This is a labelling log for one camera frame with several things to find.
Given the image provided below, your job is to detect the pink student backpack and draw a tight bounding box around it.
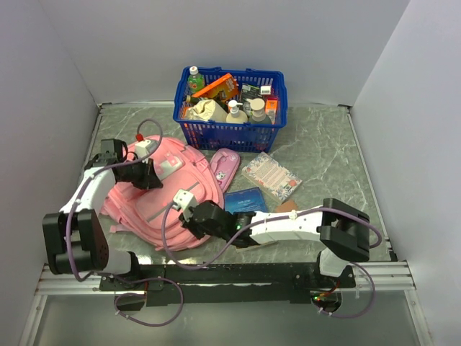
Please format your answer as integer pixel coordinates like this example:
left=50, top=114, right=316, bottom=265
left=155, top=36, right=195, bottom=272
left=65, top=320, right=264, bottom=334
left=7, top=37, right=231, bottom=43
left=101, top=137, right=224, bottom=250

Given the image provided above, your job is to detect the brown leather card wallet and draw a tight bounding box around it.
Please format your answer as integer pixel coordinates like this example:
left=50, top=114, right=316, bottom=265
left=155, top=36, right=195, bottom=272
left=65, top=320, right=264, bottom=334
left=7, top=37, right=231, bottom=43
left=275, top=200, right=299, bottom=213

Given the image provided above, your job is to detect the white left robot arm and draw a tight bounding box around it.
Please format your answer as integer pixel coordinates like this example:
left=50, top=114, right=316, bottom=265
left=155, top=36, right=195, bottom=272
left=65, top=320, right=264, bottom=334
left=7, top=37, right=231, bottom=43
left=42, top=138, right=163, bottom=290

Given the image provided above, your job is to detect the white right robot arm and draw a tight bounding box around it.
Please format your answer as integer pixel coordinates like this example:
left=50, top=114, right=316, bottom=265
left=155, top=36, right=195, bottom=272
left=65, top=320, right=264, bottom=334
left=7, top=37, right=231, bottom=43
left=174, top=192, right=371, bottom=287

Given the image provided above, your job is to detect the beige crumpled paper bag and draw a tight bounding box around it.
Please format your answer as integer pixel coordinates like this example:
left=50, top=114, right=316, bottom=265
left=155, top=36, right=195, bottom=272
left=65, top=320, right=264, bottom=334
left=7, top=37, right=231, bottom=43
left=184, top=99, right=228, bottom=123

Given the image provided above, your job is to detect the blue sunset cover book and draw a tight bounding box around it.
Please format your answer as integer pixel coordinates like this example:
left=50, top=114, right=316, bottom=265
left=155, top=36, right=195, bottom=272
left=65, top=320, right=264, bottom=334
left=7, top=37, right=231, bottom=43
left=223, top=187, right=279, bottom=249

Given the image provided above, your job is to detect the pink cat pencil case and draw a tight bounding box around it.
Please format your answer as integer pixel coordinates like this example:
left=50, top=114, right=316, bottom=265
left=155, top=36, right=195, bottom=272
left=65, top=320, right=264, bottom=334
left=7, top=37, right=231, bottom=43
left=210, top=148, right=241, bottom=192

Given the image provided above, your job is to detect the blue plastic shopping basket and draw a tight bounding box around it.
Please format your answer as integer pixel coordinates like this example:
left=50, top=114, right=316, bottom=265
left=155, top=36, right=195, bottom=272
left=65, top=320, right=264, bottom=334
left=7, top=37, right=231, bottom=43
left=173, top=66, right=288, bottom=153

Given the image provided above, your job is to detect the green drink bottle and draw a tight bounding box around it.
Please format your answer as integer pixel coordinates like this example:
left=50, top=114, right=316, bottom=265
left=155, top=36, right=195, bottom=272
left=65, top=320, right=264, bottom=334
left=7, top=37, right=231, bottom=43
left=187, top=66, right=206, bottom=94

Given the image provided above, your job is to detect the cream pump lotion bottle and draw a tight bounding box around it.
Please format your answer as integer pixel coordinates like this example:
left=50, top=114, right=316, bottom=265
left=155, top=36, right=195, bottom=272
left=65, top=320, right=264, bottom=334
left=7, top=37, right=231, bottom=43
left=226, top=99, right=249, bottom=124

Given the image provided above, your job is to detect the orange cardboard box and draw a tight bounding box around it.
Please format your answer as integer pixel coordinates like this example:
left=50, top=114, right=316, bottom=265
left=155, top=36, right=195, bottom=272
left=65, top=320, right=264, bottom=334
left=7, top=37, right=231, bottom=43
left=192, top=73, right=238, bottom=101

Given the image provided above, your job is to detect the grey bottle beige cap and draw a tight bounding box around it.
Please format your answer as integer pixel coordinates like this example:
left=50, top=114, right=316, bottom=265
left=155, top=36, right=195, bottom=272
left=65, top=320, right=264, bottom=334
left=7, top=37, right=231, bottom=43
left=249, top=98, right=272, bottom=125

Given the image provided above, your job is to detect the orange white small carton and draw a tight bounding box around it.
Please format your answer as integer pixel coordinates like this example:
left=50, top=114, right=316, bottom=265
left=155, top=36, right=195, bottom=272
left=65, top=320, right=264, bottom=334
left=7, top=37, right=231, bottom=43
left=265, top=97, right=278, bottom=124

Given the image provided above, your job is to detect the dark green packet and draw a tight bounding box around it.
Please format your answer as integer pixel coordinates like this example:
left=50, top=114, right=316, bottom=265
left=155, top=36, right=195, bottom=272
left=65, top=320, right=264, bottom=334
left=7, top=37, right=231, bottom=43
left=239, top=83, right=262, bottom=103

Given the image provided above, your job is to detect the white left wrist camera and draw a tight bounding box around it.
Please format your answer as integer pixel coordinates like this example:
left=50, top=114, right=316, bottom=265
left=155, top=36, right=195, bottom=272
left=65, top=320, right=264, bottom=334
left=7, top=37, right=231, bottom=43
left=135, top=138, right=158, bottom=158

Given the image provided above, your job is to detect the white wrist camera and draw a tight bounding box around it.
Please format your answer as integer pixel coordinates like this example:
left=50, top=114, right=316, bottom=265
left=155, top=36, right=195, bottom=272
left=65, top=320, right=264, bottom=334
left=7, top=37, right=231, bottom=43
left=135, top=138, right=158, bottom=158
left=173, top=189, right=197, bottom=210

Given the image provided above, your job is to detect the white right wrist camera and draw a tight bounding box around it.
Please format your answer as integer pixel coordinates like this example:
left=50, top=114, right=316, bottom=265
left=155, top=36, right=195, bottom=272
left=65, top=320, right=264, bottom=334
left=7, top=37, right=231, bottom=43
left=173, top=189, right=197, bottom=210

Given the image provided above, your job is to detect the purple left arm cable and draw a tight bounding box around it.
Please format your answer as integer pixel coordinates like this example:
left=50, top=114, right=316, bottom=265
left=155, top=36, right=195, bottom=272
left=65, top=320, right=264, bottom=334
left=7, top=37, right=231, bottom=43
left=66, top=119, right=162, bottom=283

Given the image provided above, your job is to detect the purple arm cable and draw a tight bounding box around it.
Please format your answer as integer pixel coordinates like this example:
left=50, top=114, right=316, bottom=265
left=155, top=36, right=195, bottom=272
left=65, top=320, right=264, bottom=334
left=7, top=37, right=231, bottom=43
left=66, top=119, right=162, bottom=283
left=161, top=201, right=383, bottom=270

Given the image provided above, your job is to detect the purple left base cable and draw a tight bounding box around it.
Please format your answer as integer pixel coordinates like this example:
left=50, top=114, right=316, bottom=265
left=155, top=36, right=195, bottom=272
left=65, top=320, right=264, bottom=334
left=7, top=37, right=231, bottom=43
left=113, top=278, right=184, bottom=328

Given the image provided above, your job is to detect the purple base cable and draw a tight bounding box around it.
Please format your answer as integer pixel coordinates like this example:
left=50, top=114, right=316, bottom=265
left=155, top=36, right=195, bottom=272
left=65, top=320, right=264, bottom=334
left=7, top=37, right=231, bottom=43
left=113, top=278, right=184, bottom=328
left=312, top=262, right=377, bottom=319

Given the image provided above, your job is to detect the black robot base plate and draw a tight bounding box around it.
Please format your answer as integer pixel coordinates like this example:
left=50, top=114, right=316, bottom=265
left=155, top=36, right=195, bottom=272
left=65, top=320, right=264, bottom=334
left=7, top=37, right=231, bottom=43
left=99, top=262, right=356, bottom=306

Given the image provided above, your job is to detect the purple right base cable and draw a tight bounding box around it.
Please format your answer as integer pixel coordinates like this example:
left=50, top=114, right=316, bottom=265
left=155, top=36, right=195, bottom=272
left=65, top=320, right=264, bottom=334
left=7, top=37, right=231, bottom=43
left=312, top=262, right=377, bottom=319

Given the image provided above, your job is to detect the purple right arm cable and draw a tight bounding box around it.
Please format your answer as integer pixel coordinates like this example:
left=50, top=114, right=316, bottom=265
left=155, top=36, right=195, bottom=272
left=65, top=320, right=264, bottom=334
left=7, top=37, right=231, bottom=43
left=161, top=201, right=383, bottom=270

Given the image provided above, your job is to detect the aluminium frame rail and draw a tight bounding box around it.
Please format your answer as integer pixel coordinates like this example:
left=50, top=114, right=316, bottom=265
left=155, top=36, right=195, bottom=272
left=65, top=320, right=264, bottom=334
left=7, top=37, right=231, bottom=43
left=35, top=262, right=416, bottom=296

